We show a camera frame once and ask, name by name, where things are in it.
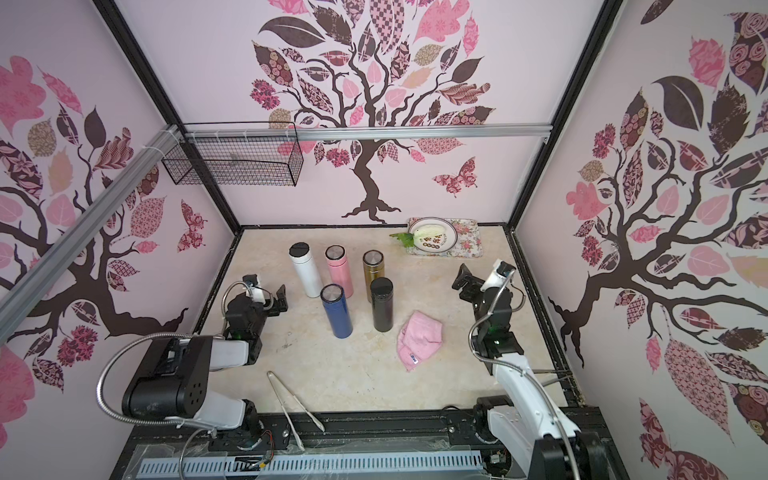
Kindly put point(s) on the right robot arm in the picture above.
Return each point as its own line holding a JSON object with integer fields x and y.
{"x": 541, "y": 439}

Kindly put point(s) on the floral rectangular tray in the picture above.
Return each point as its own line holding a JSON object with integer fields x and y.
{"x": 469, "y": 243}

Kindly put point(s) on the white slotted cable duct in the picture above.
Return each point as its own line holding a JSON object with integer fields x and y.
{"x": 311, "y": 465}

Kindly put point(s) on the pink towel cloth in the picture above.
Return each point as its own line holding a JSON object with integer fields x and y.
{"x": 419, "y": 339}

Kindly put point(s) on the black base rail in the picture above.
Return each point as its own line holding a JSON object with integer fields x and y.
{"x": 447, "y": 429}

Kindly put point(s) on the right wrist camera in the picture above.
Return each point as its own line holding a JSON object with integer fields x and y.
{"x": 494, "y": 281}

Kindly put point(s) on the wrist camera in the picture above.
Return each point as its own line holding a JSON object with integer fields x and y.
{"x": 257, "y": 294}
{"x": 494, "y": 281}

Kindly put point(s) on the white round plate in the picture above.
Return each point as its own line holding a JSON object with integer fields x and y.
{"x": 450, "y": 238}

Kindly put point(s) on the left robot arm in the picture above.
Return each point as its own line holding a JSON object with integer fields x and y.
{"x": 172, "y": 380}

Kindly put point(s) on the gold thermos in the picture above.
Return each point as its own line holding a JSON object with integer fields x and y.
{"x": 373, "y": 268}

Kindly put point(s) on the diagonal aluminium left bar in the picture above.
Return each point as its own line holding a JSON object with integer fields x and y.
{"x": 25, "y": 295}

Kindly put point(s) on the black wire basket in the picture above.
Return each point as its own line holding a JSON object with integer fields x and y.
{"x": 259, "y": 153}

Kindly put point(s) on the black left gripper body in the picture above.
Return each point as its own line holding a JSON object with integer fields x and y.
{"x": 267, "y": 302}

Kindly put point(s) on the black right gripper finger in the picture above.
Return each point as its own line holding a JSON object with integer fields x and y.
{"x": 504, "y": 269}
{"x": 468, "y": 285}

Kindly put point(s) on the blue thermos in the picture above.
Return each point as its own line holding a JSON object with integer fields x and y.
{"x": 334, "y": 302}

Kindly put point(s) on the toy napa cabbage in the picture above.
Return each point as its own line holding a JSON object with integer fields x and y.
{"x": 429, "y": 236}

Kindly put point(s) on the pink thermos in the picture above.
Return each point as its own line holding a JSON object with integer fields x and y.
{"x": 339, "y": 269}

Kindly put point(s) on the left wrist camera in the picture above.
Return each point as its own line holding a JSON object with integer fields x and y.
{"x": 257, "y": 294}

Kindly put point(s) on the horizontal aluminium back bar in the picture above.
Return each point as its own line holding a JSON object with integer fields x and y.
{"x": 373, "y": 133}

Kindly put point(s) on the metal tongs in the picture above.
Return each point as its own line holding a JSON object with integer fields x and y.
{"x": 279, "y": 388}

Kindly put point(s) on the white thermos black lid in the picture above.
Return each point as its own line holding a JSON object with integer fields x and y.
{"x": 306, "y": 269}

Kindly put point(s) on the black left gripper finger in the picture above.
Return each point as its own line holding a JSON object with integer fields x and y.
{"x": 250, "y": 280}
{"x": 279, "y": 301}

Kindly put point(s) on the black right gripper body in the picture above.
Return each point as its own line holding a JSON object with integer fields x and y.
{"x": 477, "y": 287}

